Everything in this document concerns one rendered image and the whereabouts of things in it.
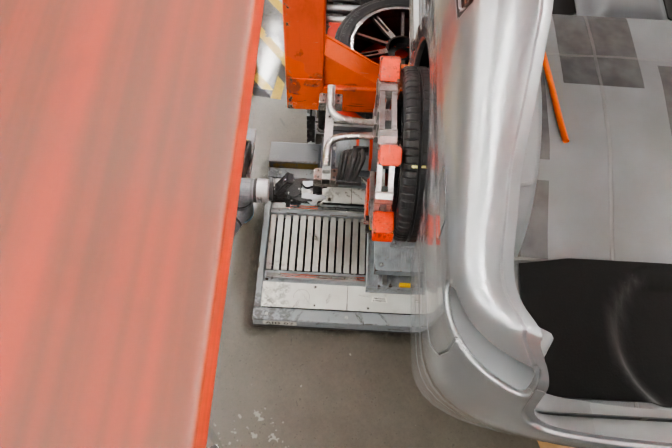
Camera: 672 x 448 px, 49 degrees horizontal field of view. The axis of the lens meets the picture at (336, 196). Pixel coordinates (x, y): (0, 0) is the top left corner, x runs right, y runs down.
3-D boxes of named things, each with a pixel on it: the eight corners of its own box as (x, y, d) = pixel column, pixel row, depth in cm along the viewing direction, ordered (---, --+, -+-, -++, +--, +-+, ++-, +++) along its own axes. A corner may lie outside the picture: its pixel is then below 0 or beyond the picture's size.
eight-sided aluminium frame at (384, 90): (383, 249, 290) (397, 176, 243) (367, 248, 290) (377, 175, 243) (385, 135, 317) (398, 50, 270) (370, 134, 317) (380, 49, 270)
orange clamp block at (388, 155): (399, 165, 253) (401, 166, 244) (376, 164, 253) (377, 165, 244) (400, 145, 253) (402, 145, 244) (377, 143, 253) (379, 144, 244)
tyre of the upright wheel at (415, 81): (449, 83, 313) (440, 239, 313) (393, 80, 313) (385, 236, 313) (479, 53, 247) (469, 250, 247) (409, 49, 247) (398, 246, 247)
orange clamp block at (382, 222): (392, 220, 269) (392, 242, 265) (371, 219, 269) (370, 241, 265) (394, 211, 263) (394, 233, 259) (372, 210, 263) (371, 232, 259)
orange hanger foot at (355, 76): (438, 117, 330) (451, 67, 300) (321, 111, 330) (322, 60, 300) (438, 88, 338) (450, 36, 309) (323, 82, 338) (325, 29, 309)
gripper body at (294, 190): (302, 191, 281) (271, 189, 281) (302, 179, 274) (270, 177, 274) (301, 208, 277) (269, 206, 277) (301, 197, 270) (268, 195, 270)
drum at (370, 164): (389, 179, 282) (393, 158, 270) (333, 175, 282) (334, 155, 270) (389, 148, 290) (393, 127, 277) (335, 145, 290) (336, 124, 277)
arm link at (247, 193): (226, 186, 282) (224, 171, 274) (259, 187, 282) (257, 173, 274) (223, 207, 277) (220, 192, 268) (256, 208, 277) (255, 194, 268)
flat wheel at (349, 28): (481, 115, 362) (491, 85, 342) (351, 141, 353) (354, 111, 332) (439, 18, 394) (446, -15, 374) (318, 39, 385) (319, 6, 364)
